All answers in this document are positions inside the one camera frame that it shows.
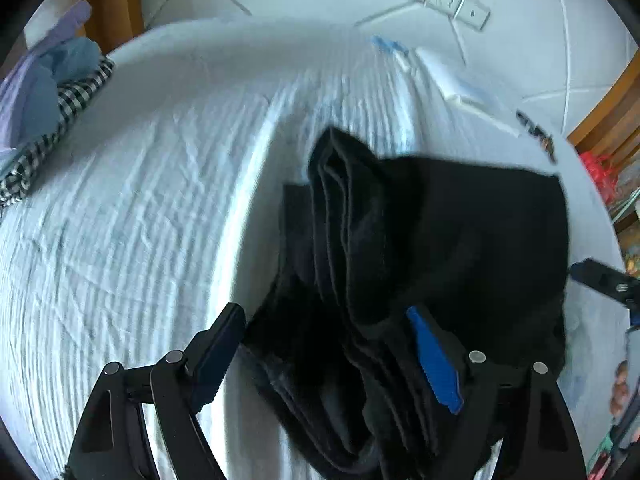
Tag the purple cloth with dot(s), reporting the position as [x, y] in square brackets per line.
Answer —
[65, 29]

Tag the blue denim cloth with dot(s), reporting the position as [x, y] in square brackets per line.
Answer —
[29, 96]

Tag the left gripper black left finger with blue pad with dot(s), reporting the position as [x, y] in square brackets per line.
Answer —
[111, 441]

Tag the white paper booklet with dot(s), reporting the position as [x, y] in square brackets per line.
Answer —
[476, 93]

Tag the red plastic basket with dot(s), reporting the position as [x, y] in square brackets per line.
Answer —
[602, 174]

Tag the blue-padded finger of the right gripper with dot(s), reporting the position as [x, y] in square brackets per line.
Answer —
[616, 285]

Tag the blue white small tool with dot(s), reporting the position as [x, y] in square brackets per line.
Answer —
[394, 49]

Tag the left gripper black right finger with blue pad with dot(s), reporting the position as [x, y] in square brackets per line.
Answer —
[539, 439]

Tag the black hooded garment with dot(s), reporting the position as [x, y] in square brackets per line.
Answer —
[483, 249]

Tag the black key bunch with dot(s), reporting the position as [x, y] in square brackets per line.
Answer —
[538, 133]

